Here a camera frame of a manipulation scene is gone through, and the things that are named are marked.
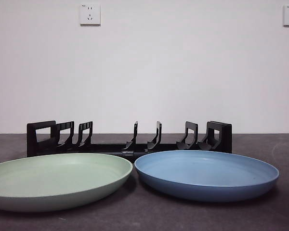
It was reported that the blue round plate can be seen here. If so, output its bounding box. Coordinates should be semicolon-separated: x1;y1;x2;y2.
134;150;280;202

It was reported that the black plastic plate rack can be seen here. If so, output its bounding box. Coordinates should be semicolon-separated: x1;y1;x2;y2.
26;120;233;159

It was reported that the green round plate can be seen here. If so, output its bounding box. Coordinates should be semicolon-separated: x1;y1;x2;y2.
0;153;133;212

